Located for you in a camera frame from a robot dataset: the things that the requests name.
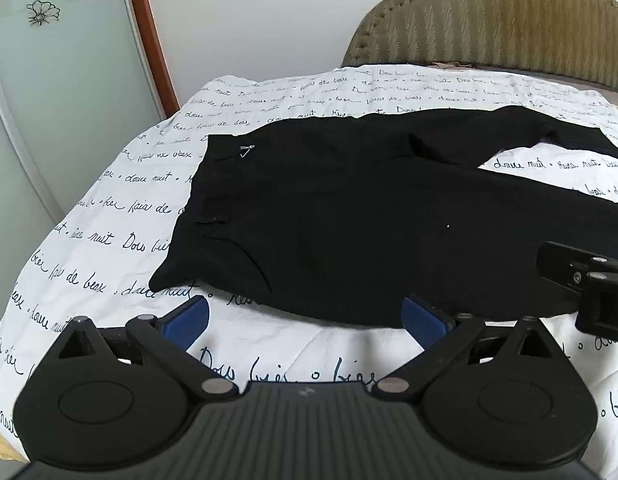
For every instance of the black pants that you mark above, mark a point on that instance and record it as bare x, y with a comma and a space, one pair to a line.
364, 220

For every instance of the olive upholstered headboard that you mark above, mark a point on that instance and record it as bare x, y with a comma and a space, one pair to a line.
489, 20

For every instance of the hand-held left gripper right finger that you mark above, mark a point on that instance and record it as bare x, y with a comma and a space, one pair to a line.
423, 321

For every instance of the brown wooden door frame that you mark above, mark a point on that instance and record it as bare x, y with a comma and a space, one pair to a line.
156, 45

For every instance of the white script-printed bed sheet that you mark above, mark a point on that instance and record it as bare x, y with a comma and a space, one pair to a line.
114, 210

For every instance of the yellow mattress cover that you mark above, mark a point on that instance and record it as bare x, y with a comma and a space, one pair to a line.
1, 447

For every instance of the floral frosted glass door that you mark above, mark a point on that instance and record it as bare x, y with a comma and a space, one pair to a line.
64, 110

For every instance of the pink cloth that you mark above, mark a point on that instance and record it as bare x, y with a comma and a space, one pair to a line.
450, 64

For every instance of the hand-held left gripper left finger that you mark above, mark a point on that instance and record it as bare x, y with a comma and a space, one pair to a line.
190, 317

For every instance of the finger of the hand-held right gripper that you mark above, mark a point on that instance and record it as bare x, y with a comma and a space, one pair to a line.
596, 290

